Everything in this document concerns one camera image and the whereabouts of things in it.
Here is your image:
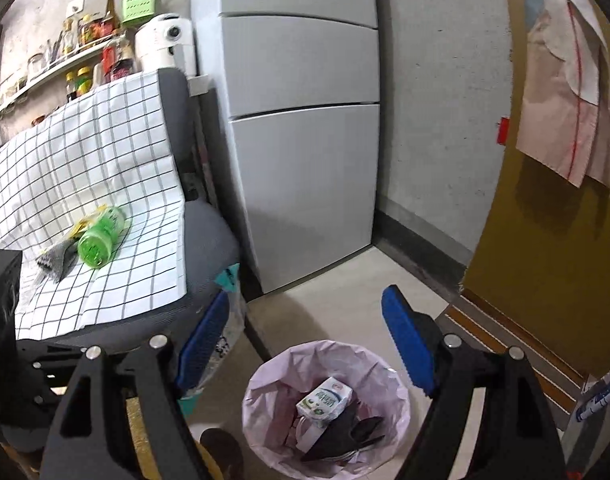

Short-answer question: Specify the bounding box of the white wall shelf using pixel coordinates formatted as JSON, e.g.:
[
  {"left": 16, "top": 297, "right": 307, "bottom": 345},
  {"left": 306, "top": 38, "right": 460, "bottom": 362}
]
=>
[{"left": 0, "top": 42, "right": 113, "bottom": 123}]

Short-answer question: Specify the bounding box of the pink-lined trash bin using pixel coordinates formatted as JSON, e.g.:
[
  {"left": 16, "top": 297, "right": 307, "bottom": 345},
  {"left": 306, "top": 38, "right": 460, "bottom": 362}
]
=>
[{"left": 241, "top": 340, "right": 412, "bottom": 478}]

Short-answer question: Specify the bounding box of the green utensil holder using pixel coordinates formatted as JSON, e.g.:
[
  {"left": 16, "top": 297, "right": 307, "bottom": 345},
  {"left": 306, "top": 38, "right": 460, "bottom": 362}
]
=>
[{"left": 121, "top": 0, "right": 159, "bottom": 24}]

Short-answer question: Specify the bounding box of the white checkered cloth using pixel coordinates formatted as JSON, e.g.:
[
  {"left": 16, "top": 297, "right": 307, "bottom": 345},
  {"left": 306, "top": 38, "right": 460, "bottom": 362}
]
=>
[{"left": 0, "top": 71, "right": 188, "bottom": 341}]

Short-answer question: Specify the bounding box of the black plastic tray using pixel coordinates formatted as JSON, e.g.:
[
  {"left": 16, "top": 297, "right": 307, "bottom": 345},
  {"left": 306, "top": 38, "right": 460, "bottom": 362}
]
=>
[{"left": 300, "top": 400, "right": 386, "bottom": 463}]

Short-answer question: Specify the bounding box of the yellow snack packet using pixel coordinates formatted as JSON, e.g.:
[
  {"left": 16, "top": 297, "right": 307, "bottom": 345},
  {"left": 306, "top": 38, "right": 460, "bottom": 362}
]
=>
[{"left": 67, "top": 210, "right": 103, "bottom": 242}]

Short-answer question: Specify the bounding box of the wooden door threshold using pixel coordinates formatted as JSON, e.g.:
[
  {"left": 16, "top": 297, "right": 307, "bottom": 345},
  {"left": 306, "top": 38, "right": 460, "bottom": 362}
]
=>
[{"left": 435, "top": 294, "right": 588, "bottom": 411}]

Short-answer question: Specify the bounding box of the green plastic bottle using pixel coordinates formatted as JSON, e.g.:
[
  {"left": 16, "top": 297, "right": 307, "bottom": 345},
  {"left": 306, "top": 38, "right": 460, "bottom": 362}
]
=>
[{"left": 77, "top": 205, "right": 126, "bottom": 268}]

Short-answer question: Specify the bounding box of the yellow-brown door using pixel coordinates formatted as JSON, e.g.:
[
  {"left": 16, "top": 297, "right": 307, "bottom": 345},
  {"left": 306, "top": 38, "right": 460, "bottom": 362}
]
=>
[{"left": 460, "top": 0, "right": 610, "bottom": 391}]

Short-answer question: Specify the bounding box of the shelf of bottles and jars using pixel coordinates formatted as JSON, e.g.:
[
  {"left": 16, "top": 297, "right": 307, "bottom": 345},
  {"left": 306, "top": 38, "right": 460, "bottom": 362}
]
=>
[{"left": 27, "top": 0, "right": 136, "bottom": 103}]

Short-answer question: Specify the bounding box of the pink hanging garment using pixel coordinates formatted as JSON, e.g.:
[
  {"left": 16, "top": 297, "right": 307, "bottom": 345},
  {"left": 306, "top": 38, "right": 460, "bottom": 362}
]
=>
[{"left": 515, "top": 0, "right": 610, "bottom": 188}]

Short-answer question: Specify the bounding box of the grey office chair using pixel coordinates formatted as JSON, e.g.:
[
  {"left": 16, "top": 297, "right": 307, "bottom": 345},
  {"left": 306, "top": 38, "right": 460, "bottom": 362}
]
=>
[{"left": 0, "top": 67, "right": 241, "bottom": 356}]

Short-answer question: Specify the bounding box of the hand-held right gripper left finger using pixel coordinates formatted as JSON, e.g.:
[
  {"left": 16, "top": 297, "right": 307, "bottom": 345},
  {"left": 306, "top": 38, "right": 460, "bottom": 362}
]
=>
[{"left": 40, "top": 290, "right": 231, "bottom": 480}]

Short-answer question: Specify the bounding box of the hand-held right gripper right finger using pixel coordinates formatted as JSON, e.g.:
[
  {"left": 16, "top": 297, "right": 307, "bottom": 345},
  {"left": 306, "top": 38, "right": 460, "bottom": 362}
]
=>
[{"left": 381, "top": 284, "right": 568, "bottom": 480}]

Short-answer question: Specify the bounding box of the white blue printed bag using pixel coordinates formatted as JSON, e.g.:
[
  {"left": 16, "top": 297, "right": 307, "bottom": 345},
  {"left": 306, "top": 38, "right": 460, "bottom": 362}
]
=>
[{"left": 575, "top": 374, "right": 610, "bottom": 422}]

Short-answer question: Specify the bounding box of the grey refrigerator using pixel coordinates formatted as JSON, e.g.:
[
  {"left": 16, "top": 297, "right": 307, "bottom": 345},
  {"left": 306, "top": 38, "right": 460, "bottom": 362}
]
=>
[{"left": 190, "top": 0, "right": 381, "bottom": 295}]

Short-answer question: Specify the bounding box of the white milk carton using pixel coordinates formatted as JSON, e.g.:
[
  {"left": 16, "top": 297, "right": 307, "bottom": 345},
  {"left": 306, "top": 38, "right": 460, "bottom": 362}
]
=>
[{"left": 296, "top": 377, "right": 353, "bottom": 429}]

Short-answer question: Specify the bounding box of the silver grey wrapper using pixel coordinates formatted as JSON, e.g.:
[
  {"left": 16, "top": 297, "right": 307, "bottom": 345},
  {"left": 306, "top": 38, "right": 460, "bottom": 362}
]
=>
[{"left": 35, "top": 237, "right": 80, "bottom": 283}]

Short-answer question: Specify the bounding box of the white round kitchen appliance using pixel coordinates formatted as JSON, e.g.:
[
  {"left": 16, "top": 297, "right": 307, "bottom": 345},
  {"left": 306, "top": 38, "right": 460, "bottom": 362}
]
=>
[{"left": 135, "top": 12, "right": 195, "bottom": 78}]

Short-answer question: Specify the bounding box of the clear teal-printed plastic bag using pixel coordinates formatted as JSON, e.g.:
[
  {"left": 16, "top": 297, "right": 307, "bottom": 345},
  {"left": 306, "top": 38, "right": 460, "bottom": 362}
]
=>
[{"left": 180, "top": 262, "right": 248, "bottom": 401}]

